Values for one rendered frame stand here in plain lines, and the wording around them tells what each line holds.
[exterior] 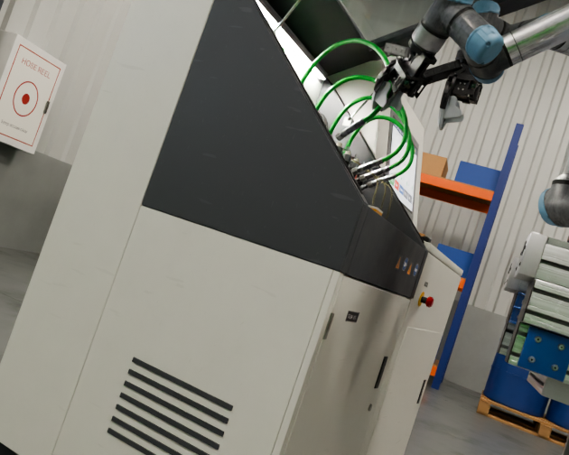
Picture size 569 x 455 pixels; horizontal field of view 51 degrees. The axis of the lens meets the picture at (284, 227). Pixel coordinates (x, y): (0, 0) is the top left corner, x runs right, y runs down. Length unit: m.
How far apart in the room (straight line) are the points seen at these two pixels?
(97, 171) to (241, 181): 0.45
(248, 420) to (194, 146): 0.68
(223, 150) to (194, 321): 0.42
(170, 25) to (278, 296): 0.81
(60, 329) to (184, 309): 0.39
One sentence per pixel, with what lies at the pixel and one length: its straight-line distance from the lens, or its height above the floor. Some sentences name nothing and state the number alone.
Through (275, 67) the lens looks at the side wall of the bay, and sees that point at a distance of 1.51.
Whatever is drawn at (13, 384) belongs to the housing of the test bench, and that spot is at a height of 0.22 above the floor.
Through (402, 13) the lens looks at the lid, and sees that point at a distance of 2.07.
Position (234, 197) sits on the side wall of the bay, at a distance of 1.45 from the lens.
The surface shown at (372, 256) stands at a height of 0.85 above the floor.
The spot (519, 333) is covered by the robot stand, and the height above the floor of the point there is 0.79.
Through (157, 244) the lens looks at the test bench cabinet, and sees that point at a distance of 1.54.
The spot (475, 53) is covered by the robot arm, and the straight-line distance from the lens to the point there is 1.41.
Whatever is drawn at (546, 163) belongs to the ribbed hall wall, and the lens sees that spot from 8.37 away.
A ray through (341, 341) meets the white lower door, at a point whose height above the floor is 0.64.
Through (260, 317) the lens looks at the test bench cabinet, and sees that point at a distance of 1.37.
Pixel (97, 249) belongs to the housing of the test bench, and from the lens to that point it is 1.66.
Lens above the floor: 0.78
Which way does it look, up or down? 3 degrees up
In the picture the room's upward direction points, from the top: 19 degrees clockwise
